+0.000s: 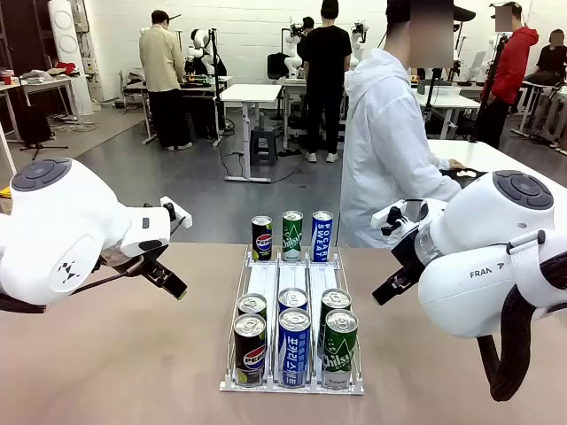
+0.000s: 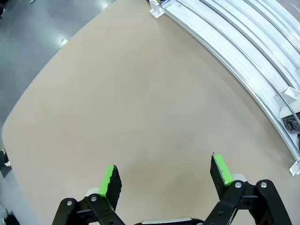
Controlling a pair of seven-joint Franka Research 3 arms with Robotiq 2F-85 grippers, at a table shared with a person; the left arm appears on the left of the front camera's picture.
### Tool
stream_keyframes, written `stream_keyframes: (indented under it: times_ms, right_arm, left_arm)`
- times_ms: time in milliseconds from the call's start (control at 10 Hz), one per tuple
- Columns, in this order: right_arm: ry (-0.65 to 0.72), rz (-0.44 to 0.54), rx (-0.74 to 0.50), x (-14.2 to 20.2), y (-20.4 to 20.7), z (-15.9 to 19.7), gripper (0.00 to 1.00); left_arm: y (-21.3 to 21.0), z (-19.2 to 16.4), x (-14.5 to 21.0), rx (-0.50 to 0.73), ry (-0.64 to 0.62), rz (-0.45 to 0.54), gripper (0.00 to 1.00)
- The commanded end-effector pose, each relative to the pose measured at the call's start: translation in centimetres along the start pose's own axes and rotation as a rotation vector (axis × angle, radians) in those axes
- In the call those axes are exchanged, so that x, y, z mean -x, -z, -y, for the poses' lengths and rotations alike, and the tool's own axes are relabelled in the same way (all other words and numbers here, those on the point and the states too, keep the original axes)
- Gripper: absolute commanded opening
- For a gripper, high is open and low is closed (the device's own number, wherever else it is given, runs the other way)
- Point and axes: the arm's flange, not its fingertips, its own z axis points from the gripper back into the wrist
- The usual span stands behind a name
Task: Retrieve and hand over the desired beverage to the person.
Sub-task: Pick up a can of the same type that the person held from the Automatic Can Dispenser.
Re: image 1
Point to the black backpack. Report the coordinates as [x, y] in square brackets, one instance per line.
[277, 66]

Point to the white can dispenser rack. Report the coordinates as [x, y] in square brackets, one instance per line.
[261, 276]

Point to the white Franka left robot arm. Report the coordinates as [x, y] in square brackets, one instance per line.
[66, 221]

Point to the person in white jacket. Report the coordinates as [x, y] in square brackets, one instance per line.
[381, 155]

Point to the blue Pocari Sweat can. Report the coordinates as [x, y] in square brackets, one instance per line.
[322, 239]

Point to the grey step stool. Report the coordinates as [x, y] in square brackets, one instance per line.
[263, 146]

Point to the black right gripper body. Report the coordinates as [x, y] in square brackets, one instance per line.
[407, 254]

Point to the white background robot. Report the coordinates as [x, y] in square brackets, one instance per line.
[197, 42]
[293, 57]
[359, 31]

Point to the black Pepsi can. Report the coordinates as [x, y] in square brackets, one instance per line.
[250, 354]
[251, 304]
[261, 241]

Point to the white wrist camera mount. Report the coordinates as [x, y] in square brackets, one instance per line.
[378, 218]
[179, 217]

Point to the person's right hand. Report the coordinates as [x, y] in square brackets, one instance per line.
[456, 165]

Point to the white background desk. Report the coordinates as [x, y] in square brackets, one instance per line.
[447, 99]

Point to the tall black tripod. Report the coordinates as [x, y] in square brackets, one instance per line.
[487, 97]

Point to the white Franka right robot arm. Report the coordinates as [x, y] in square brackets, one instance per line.
[465, 288]

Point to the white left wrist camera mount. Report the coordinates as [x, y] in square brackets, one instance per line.
[179, 217]

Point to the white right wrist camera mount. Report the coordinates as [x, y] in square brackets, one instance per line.
[378, 218]

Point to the large white table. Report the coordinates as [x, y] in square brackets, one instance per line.
[500, 155]

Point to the green Chilsung cider can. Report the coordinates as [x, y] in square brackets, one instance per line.
[335, 301]
[292, 239]
[340, 354]

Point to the person in black t-shirt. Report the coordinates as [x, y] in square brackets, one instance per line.
[327, 53]

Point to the red cup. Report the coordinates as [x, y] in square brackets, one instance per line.
[7, 79]

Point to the person in red hoodie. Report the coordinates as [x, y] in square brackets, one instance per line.
[514, 62]

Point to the white tower air conditioner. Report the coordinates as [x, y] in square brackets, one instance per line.
[66, 44]

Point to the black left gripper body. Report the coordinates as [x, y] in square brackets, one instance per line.
[126, 261]

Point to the blue Korean print Pocari can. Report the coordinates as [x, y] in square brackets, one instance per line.
[292, 297]
[293, 354]

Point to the seated person in black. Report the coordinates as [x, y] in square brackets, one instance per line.
[551, 57]

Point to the black light stand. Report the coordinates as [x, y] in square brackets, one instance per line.
[217, 88]

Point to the cluttered white table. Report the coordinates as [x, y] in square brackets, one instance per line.
[44, 82]

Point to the black box on tripod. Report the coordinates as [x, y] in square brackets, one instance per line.
[35, 124]

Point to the white standing desk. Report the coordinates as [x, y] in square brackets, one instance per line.
[250, 92]

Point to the black camera stand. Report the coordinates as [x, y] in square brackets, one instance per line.
[432, 88]

